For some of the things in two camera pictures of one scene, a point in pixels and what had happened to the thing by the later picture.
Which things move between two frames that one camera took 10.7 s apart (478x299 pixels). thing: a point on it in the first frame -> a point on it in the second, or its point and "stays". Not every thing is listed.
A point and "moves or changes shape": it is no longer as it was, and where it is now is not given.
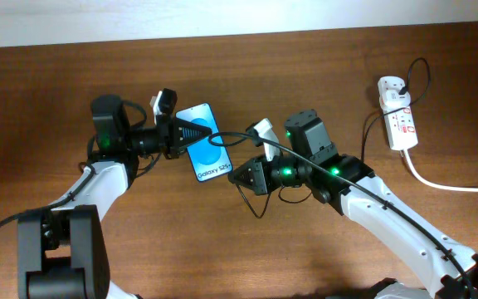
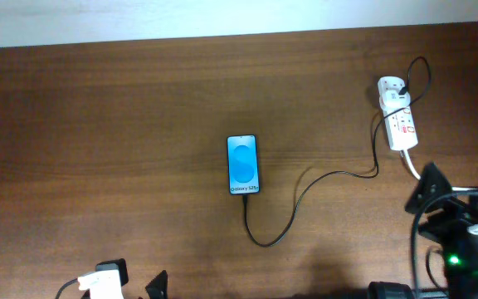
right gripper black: [261, 176] -> [444, 215]
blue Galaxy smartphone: [208, 159] moves or changes shape
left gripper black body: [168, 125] -> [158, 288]
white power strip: [400, 124] stays
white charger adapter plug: [392, 99] stays
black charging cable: [418, 100] -> [345, 171]
